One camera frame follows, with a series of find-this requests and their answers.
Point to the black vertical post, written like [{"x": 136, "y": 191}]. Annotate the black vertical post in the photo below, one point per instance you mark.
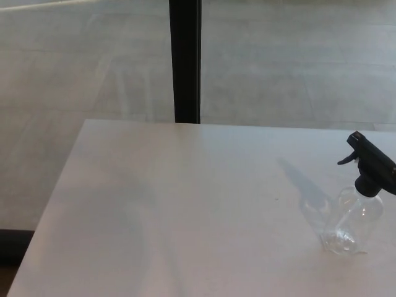
[{"x": 185, "y": 62}]

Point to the clear plastic spray bottle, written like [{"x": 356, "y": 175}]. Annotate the clear plastic spray bottle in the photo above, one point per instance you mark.
[{"x": 352, "y": 216}]

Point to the black trigger sprayer lid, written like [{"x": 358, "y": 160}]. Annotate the black trigger sprayer lid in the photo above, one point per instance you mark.
[{"x": 372, "y": 161}]

